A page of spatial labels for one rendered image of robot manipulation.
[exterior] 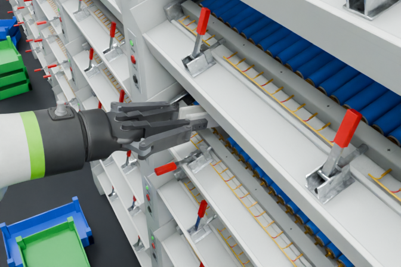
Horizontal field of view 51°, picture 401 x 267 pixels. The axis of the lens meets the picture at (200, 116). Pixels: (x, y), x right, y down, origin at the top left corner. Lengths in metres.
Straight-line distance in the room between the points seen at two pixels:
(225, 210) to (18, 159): 0.30
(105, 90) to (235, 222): 0.74
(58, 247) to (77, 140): 1.14
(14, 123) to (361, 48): 0.42
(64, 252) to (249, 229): 1.13
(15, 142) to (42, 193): 1.44
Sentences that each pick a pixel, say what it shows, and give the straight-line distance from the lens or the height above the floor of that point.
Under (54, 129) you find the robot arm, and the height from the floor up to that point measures 1.04.
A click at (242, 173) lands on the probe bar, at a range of 0.65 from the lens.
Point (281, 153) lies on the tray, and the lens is 0.47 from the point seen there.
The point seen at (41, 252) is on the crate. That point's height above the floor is 0.07.
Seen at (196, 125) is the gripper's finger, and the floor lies 0.96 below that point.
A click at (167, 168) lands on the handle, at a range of 0.68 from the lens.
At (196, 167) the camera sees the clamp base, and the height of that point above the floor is 0.89.
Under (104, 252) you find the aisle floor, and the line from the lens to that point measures 1.72.
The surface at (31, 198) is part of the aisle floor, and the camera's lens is 2.00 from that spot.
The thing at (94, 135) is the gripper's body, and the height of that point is 1.01.
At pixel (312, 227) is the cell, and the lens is 0.60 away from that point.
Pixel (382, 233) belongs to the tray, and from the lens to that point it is 0.42.
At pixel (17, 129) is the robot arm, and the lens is 0.57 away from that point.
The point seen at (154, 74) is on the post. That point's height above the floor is 0.98.
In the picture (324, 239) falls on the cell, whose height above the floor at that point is 0.92.
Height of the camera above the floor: 1.37
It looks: 37 degrees down
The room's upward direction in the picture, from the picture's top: straight up
